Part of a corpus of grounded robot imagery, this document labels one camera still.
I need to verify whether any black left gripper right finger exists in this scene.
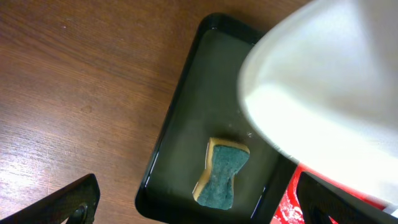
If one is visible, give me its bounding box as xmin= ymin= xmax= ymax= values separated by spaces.
xmin=296 ymin=172 xmax=397 ymax=224

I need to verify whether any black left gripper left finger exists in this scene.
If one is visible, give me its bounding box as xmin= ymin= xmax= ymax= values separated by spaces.
xmin=1 ymin=174 xmax=100 ymax=224

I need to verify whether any green yellow sponge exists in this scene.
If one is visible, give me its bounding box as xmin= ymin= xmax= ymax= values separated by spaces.
xmin=192 ymin=138 xmax=250 ymax=210

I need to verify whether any white plate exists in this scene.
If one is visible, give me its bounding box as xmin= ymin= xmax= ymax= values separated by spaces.
xmin=238 ymin=0 xmax=397 ymax=204

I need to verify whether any red tray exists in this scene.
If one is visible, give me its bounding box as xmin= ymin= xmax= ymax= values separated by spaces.
xmin=271 ymin=164 xmax=388 ymax=224

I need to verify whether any dark green tray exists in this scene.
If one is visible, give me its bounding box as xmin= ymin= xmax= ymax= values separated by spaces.
xmin=135 ymin=13 xmax=296 ymax=223

